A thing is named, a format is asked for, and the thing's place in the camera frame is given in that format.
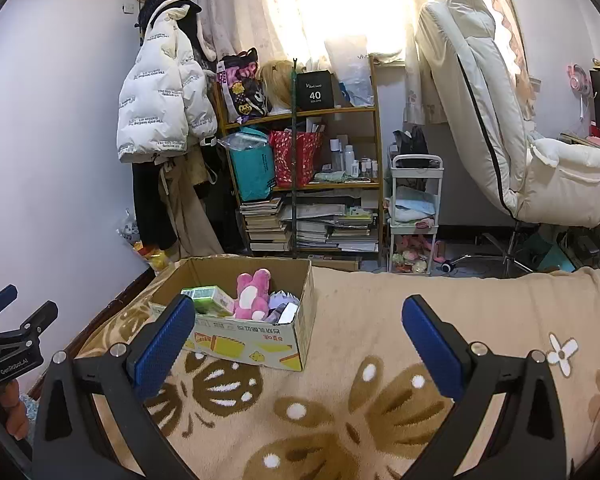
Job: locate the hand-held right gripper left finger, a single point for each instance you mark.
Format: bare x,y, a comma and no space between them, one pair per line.
162,345

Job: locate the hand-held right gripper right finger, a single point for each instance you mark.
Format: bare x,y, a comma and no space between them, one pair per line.
432,347

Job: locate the green white carton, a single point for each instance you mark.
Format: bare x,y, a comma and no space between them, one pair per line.
210,300

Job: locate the cardboard box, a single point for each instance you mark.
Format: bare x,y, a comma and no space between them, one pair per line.
260,345

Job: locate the pink bear plush toy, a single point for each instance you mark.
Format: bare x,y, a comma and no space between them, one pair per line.
252,295

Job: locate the person's left hand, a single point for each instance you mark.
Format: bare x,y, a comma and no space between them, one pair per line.
12,407

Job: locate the plastic bag of toys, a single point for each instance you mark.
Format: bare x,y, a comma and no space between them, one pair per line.
147,255

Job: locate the brown patterned blanket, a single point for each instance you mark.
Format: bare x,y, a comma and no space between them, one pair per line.
340,320

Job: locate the white-haired plush doll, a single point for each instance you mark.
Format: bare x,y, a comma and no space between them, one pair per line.
279,299

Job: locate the beige coat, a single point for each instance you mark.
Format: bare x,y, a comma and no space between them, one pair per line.
190,210

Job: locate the white trolley cart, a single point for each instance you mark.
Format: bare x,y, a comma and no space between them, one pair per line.
412,210

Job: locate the black coat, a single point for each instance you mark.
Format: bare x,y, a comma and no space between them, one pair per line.
150,205

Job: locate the pile of magazines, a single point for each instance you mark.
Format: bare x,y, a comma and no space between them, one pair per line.
340,230

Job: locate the stack of books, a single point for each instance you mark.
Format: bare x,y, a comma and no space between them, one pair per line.
265,225

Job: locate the teal bag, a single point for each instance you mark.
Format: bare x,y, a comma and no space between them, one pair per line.
250,165

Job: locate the black bag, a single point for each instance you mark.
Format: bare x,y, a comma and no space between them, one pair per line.
412,145

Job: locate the row of cosmetic bottles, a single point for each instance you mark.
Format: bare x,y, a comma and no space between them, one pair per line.
350,160

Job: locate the red gift bag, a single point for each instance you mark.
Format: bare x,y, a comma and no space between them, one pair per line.
285,160

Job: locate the dark green pole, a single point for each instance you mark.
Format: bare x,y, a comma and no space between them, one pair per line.
295,160

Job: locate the white padded chair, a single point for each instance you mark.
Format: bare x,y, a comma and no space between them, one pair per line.
480,110

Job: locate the white puffer jacket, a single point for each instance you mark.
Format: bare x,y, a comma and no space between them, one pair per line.
155,95

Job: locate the wooden bookshelf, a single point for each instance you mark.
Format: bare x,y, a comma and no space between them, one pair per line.
350,110

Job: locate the purple printed bag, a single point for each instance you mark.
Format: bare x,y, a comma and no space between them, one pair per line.
242,90

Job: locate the black box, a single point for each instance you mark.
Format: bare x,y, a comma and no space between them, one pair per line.
315,92

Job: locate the blond wig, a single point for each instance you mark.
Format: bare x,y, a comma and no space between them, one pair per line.
275,85

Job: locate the white plastic bag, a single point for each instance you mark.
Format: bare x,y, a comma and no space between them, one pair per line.
350,70

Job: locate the pink fan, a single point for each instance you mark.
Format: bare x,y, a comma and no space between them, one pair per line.
577,82

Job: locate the black hat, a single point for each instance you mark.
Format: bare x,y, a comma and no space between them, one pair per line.
160,2

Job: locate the light patterned curtain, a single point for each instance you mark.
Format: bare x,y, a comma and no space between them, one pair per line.
260,10

